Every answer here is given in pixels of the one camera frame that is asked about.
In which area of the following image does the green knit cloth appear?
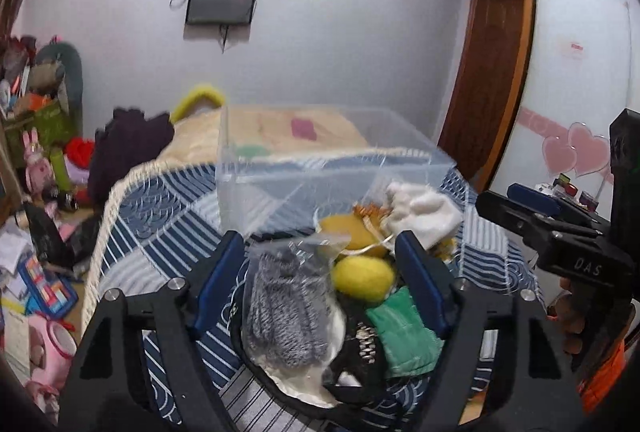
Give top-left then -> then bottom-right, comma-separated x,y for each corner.
366,287 -> 444,379

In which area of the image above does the white fluffy cloth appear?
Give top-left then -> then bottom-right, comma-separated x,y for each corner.
381,182 -> 463,250

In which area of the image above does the yellow plush ball toy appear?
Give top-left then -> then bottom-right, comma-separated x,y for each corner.
331,256 -> 396,304

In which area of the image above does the grey knit item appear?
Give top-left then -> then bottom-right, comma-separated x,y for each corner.
242,233 -> 349,369

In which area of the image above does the black chain-trimmed fabric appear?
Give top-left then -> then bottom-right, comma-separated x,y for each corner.
322,293 -> 388,406

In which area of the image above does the clear plastic storage box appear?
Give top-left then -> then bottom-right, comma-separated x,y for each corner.
216,105 -> 456,237

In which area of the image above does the person's right hand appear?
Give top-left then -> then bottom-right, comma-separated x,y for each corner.
551,277 -> 600,355

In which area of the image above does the blue white patterned bedspread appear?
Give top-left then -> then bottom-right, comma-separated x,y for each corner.
81,156 -> 547,432

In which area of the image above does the white wardrobe sliding door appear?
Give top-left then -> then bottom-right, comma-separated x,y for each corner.
490,0 -> 639,218

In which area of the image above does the beige plush blanket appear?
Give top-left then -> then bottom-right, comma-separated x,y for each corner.
157,106 -> 369,164

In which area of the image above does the colourful blue pencil case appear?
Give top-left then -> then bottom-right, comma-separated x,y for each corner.
17,256 -> 78,319

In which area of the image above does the dark purple garment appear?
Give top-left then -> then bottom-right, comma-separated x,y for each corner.
88,107 -> 175,207

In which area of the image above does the red plush item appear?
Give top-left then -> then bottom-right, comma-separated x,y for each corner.
64,136 -> 96,170

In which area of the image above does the yellow curved pillow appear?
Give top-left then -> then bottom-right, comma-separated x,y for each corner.
169,82 -> 226,123

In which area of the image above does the pink bunny plush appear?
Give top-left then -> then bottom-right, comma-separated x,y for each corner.
22,128 -> 54,197

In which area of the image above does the green storage box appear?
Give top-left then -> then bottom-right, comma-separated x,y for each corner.
3,100 -> 78,166

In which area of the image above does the grey green plush toy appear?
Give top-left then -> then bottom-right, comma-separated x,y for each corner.
27,42 -> 84,114

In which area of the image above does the small black wall monitor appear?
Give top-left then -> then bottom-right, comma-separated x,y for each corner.
186,0 -> 256,26

